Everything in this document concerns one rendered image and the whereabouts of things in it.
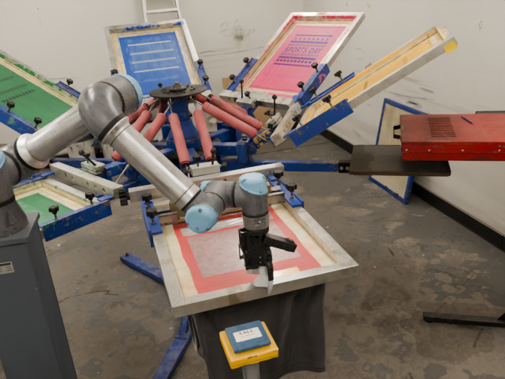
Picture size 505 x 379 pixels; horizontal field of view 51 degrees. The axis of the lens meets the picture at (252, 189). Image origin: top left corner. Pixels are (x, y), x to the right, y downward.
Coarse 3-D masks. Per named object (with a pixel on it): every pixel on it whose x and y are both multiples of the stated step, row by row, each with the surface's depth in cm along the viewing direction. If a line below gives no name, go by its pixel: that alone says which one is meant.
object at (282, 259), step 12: (228, 216) 213; (240, 216) 212; (276, 216) 210; (276, 228) 200; (288, 228) 199; (276, 252) 183; (288, 252) 183; (300, 252) 182; (276, 264) 176; (288, 264) 175; (300, 264) 175; (312, 264) 174
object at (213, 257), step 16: (192, 240) 196; (208, 240) 195; (224, 240) 194; (192, 256) 185; (208, 256) 184; (224, 256) 183; (192, 272) 175; (208, 272) 174; (224, 272) 173; (240, 272) 173; (208, 288) 165; (224, 288) 165
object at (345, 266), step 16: (288, 208) 213; (304, 224) 197; (160, 240) 190; (320, 240) 183; (160, 256) 179; (336, 256) 172; (304, 272) 163; (320, 272) 163; (336, 272) 164; (352, 272) 165; (176, 288) 160; (240, 288) 158; (256, 288) 157; (288, 288) 160; (176, 304) 153; (192, 304) 153; (208, 304) 154; (224, 304) 156
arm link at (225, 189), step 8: (200, 184) 150; (208, 184) 149; (216, 184) 148; (224, 184) 148; (232, 184) 147; (216, 192) 143; (224, 192) 146; (232, 192) 146; (224, 200) 143; (232, 200) 146
